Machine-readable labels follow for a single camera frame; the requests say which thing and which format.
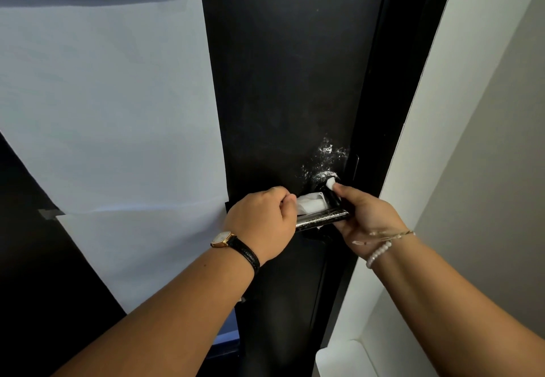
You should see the person's right hand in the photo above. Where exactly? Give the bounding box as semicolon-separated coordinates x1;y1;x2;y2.
332;183;410;261

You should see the person's left hand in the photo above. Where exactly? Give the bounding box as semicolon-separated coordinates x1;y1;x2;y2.
211;186;298;266

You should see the white cleaning cloth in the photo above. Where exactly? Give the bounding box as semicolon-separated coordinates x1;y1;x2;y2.
297;177;338;216

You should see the silver and black door handle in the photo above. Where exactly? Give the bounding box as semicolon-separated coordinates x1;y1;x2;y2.
295;189;351;233

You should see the person's left forearm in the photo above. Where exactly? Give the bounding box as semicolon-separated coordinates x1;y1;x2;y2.
51;245;256;377

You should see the person's right forearm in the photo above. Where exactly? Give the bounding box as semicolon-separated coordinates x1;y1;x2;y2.
370;234;545;377

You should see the black door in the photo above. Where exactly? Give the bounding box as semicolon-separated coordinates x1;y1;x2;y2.
0;0;394;377

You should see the white box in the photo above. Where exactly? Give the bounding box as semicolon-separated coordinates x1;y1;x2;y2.
315;338;380;377

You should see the large white paper sheet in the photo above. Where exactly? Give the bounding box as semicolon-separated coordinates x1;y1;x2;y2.
0;0;231;215

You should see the gold wristwatch with black strap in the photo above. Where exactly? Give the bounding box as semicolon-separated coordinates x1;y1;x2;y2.
210;231;261;275

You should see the thin gold chain bracelet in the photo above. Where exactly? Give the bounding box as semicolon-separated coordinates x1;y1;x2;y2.
353;230;416;246

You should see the white pearl bracelet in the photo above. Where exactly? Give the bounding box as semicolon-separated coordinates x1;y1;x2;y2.
365;241;393;269

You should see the black door frame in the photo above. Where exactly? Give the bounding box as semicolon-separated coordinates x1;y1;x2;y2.
319;0;461;349

